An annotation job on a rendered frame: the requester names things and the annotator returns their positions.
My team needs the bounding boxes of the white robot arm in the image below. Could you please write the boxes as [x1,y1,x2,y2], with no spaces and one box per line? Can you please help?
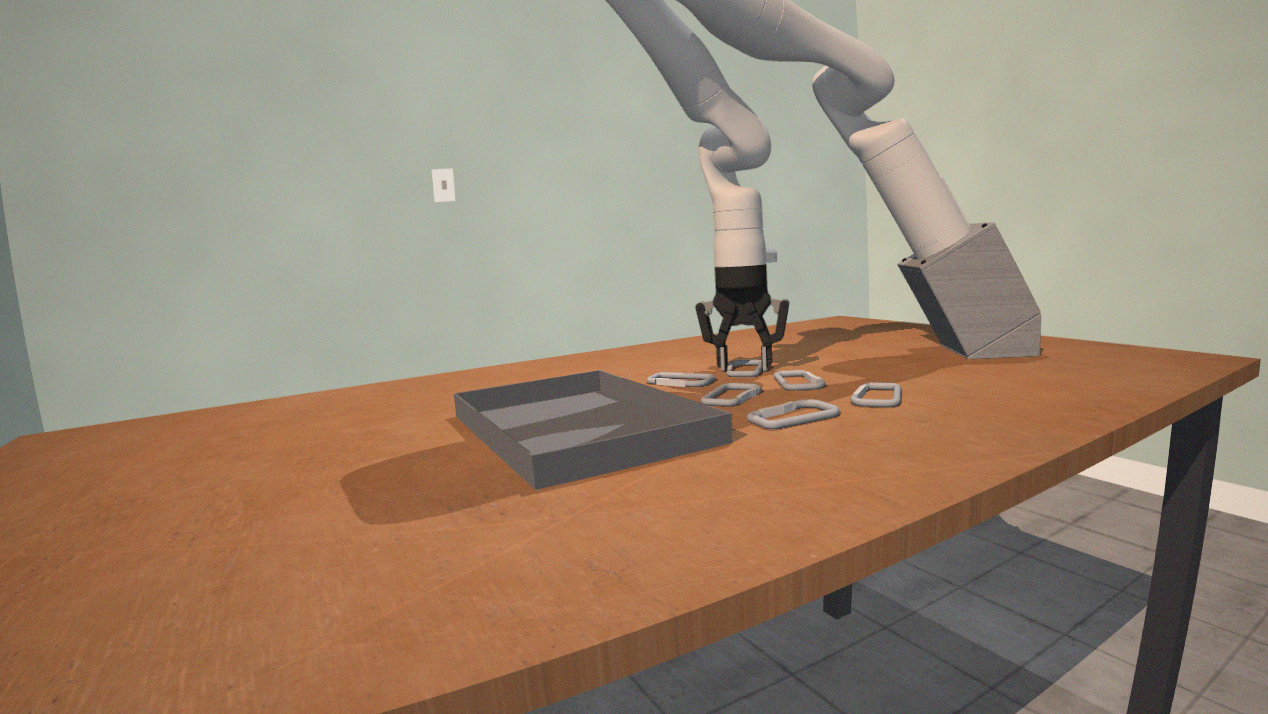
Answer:
[605,0,970,268]

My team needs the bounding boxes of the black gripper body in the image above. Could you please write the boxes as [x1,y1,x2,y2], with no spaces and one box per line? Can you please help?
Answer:
[713,264,771,326]

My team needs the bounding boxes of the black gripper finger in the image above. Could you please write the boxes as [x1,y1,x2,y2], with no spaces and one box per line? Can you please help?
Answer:
[695,301,735,372]
[746,298,789,372]

